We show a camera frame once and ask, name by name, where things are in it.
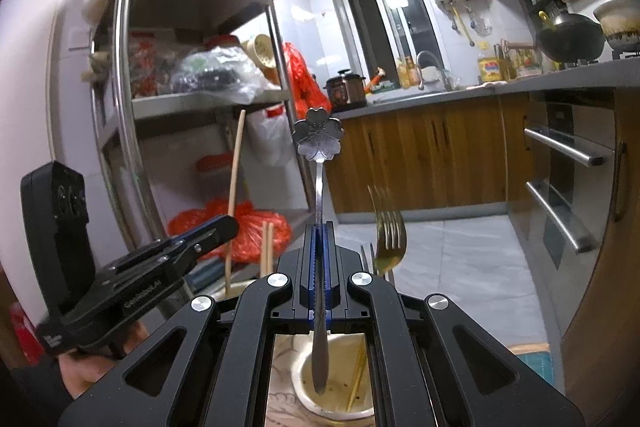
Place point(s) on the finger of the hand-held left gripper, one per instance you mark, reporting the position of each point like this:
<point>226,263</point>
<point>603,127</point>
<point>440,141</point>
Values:
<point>210,232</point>

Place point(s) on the dark pressure cooker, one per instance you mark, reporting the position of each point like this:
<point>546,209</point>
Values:
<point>345,92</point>

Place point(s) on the white ceramic utensil holder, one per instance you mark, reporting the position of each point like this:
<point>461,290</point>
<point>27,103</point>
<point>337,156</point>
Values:
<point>335,399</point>

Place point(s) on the large red plastic bag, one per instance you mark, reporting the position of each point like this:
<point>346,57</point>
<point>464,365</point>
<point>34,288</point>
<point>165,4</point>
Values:
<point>200,222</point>

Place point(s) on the steel built-in oven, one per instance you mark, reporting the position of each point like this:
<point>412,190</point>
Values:
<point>565,167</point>

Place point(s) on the wooden kitchen base cabinets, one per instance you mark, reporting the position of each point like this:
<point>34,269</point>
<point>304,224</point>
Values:
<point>450,147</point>

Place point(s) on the gold metal fork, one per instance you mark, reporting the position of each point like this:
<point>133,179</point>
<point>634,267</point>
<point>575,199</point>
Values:
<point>390,232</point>

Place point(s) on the white clay pot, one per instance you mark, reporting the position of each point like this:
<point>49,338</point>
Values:
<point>620,22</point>

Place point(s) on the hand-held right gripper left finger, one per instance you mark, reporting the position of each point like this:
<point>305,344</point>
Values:
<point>311,277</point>

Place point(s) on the clear plastic bag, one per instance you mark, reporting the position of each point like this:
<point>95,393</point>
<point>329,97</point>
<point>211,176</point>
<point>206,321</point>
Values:
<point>215,72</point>

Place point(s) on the printed tablecloth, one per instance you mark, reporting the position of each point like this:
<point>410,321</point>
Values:
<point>537,364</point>

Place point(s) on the silver flower spoon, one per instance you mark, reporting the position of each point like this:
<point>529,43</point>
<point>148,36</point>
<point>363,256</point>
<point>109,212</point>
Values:
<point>317,139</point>

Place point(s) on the black wok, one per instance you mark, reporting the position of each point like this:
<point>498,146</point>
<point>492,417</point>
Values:
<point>570,37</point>

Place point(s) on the white plastic bag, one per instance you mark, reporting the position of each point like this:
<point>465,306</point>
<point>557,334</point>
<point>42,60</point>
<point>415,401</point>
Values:
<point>270,137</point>

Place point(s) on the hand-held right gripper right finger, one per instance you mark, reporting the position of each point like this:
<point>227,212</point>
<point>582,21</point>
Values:
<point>327,277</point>

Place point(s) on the red lidded container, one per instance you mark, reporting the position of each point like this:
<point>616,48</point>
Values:
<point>215,169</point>

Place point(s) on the sliding window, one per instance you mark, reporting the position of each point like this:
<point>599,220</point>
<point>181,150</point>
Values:
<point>385,17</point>

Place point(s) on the person's left hand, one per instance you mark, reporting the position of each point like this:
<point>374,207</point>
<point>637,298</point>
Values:
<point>90,372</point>

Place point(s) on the chrome faucet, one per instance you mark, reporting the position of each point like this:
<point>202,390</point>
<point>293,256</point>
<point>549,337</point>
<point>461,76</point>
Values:
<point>435,67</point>

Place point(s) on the orange juice bottles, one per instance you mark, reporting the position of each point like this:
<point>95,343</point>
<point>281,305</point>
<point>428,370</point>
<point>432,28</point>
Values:
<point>409,74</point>

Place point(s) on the seasoning jars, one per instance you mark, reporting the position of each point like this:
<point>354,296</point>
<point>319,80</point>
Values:
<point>529,64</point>

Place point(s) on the wooden chopstick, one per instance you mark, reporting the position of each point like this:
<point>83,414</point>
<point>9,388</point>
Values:
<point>357,379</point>
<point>272,252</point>
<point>263,252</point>
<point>234,187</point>

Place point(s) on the steel shelf rack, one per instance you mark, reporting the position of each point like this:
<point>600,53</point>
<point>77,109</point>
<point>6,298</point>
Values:
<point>125,82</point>

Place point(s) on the beige plastic colander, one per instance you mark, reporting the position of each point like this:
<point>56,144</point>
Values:
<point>262,49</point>

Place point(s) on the knife and scissors holder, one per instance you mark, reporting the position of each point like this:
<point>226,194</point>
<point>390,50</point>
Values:
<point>505,62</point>

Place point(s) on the yellow oil bottle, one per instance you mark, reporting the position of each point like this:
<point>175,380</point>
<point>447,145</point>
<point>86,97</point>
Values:
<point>489,69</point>

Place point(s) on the hanging red plastic bag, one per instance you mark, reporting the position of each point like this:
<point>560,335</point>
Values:
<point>300,77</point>

